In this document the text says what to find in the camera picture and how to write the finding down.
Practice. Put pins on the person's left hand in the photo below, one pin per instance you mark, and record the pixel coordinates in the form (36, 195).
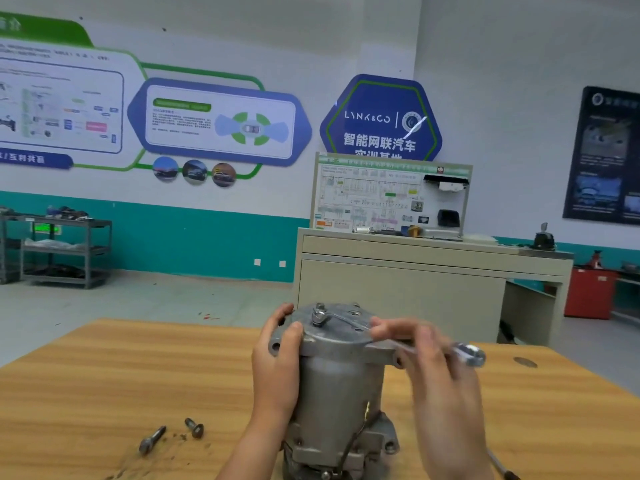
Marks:
(275, 385)

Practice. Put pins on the person's right hand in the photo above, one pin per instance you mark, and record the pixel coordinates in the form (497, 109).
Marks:
(445, 415)

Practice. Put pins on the grey metal compressor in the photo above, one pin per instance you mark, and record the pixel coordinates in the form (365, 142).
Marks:
(335, 395)

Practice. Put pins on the silver combination wrench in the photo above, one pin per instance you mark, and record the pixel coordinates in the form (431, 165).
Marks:
(466, 354)

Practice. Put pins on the beige workbench cabinet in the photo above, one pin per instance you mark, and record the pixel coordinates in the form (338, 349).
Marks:
(430, 275)

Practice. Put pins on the red cabinet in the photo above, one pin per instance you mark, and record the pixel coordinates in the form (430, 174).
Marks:
(590, 293)

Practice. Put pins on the small black device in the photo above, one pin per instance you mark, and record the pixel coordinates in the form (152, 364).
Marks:
(543, 241)

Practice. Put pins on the white wiring display board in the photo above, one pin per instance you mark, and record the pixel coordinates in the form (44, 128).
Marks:
(365, 195)

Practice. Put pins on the grey metal shelf cart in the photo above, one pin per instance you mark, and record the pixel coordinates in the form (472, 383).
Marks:
(65, 255)
(8, 250)

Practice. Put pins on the blue rounded infographic panel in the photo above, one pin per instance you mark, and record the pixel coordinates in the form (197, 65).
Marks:
(185, 120)

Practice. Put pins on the round photo wall decal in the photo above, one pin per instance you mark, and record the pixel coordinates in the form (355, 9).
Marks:
(224, 175)
(165, 169)
(195, 172)

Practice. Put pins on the blue hexagon wall sign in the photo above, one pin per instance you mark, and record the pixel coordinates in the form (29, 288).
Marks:
(380, 110)

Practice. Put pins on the dark wall poster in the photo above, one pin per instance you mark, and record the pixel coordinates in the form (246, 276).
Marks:
(605, 155)

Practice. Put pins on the white infographic wall panel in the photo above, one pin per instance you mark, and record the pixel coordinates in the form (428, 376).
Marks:
(55, 100)

